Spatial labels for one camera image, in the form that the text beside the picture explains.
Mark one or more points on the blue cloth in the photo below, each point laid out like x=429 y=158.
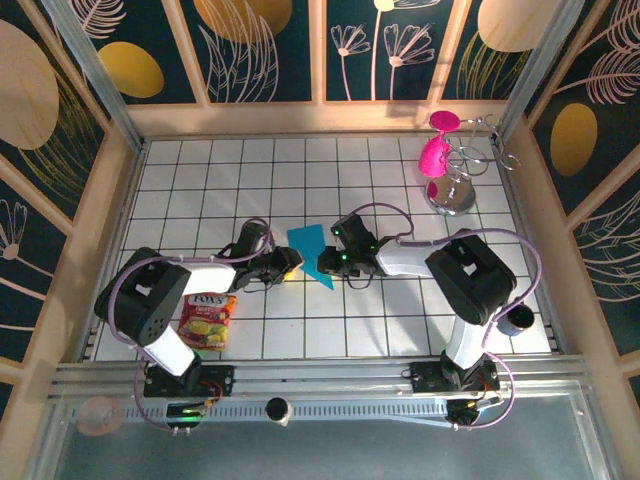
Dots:
x=310 y=245

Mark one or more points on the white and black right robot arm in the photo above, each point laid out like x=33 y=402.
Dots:
x=470 y=275

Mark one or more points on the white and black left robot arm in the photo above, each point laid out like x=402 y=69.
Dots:
x=145 y=305

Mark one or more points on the red fruit candy bag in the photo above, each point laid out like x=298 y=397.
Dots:
x=207 y=320

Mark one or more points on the pink wine glass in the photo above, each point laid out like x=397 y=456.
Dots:
x=434 y=157

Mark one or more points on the black round knob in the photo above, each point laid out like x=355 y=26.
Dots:
x=278 y=409

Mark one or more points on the dark mug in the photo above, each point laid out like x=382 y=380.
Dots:
x=520 y=317

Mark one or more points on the translucent round disc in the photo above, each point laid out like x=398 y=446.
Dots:
x=100 y=416

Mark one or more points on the aluminium mounting rail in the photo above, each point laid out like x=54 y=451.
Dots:
x=325 y=372

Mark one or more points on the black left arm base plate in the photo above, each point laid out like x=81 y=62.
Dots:
x=220 y=380

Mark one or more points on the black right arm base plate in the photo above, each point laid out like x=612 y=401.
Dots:
x=425 y=377

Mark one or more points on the grey table side rail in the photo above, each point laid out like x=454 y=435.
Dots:
x=517 y=200
x=127 y=200

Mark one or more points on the aluminium frame post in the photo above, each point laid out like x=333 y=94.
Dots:
x=90 y=65
x=530 y=70

